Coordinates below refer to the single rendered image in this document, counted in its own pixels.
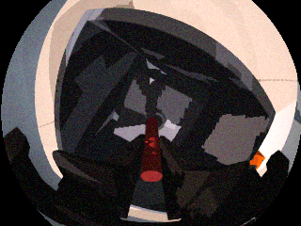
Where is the red peg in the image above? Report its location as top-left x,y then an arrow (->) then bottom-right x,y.
140,117 -> 163,182

